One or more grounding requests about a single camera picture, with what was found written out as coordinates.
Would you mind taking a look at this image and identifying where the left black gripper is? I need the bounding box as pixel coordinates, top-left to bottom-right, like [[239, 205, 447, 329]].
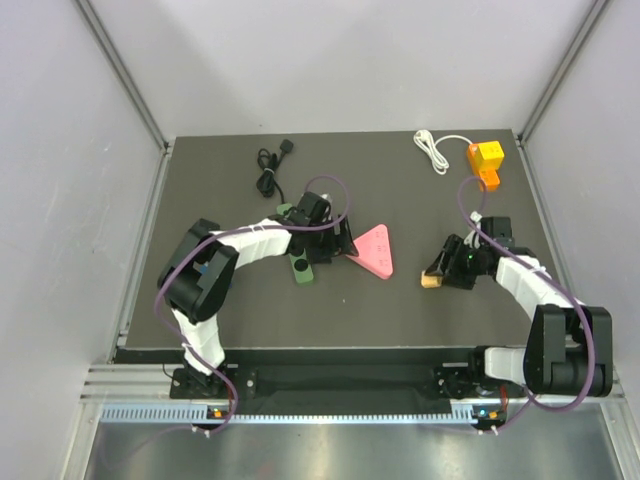
[[305, 213, 356, 263]]

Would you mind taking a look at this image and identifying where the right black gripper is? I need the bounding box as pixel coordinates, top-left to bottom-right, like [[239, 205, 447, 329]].
[[426, 234, 488, 290]]

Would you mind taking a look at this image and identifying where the yellow plug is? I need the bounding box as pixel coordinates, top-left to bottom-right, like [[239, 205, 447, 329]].
[[420, 271, 443, 289]]

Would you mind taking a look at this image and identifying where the pink triangular socket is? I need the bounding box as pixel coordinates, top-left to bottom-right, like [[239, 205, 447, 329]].
[[348, 224, 394, 280]]

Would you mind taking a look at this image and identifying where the green power strip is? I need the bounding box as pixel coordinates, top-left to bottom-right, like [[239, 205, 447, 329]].
[[276, 203, 314, 286]]

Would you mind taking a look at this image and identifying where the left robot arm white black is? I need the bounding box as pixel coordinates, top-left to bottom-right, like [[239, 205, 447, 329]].
[[157, 192, 359, 397]]

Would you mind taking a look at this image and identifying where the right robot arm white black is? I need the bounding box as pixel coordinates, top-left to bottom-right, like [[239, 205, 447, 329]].
[[421, 212, 613, 398]]

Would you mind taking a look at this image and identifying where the orange yellow cube socket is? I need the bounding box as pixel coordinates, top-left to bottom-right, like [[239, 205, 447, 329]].
[[467, 141, 505, 192]]

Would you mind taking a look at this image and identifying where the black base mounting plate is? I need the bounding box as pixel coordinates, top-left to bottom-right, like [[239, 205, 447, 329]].
[[170, 362, 519, 402]]

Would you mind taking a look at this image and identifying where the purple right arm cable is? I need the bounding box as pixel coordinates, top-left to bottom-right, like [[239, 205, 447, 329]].
[[457, 174, 599, 435]]

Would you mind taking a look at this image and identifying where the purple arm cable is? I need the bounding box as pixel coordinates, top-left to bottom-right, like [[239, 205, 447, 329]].
[[153, 174, 350, 441], [457, 174, 599, 435]]

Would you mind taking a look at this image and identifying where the black power strip cable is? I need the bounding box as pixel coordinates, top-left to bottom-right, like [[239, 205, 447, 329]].
[[255, 138, 296, 201]]

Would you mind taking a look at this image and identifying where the white power cable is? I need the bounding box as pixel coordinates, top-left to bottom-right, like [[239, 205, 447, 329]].
[[413, 129, 474, 176]]

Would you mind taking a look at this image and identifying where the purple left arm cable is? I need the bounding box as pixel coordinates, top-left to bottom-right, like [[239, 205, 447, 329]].
[[153, 174, 350, 441]]

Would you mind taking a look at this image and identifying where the grey slotted cable duct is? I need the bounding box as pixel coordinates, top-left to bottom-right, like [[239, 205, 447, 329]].
[[100, 403, 504, 425]]

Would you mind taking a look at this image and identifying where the aluminium frame rail front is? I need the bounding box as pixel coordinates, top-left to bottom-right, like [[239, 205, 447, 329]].
[[81, 353, 617, 401]]

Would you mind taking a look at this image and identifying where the aluminium frame post right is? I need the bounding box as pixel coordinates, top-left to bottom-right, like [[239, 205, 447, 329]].
[[516, 0, 613, 148]]

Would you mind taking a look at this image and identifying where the aluminium frame post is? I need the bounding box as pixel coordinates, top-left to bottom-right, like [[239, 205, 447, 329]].
[[72, 0, 170, 153], [516, 0, 613, 148]]

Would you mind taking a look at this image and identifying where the aluminium frame post left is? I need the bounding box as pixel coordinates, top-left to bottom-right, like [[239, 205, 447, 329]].
[[72, 0, 170, 153]]

